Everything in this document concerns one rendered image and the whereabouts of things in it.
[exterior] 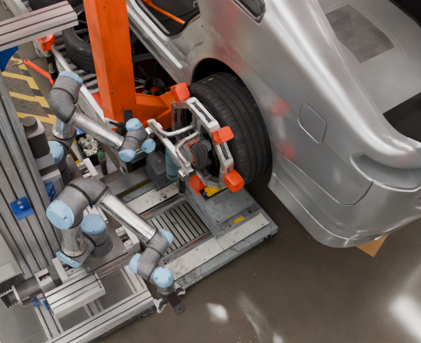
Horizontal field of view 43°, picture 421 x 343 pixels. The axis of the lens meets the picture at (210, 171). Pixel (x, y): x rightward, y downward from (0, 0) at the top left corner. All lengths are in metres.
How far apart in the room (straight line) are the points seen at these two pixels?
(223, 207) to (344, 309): 1.01
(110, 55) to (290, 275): 1.83
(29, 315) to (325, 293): 1.83
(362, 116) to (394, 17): 1.67
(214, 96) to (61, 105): 0.81
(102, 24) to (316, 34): 1.03
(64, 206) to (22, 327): 1.33
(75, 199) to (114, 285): 1.26
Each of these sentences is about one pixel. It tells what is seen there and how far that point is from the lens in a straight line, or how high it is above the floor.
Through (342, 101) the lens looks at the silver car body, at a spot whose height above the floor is 1.66.
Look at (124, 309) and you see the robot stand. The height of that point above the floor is 0.23.
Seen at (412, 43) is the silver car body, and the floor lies 1.00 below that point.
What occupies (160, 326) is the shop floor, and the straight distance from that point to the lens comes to 3.43.
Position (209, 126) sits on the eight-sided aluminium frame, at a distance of 2.78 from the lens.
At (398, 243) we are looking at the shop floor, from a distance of 3.95.
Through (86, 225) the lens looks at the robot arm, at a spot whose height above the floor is 1.05.
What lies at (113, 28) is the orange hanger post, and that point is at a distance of 2.77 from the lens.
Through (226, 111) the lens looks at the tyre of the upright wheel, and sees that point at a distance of 2.80.
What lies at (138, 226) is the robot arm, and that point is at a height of 1.31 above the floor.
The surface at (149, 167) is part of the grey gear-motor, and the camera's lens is 3.54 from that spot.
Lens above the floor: 3.24
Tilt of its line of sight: 54 degrees down
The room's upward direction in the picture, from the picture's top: 4 degrees clockwise
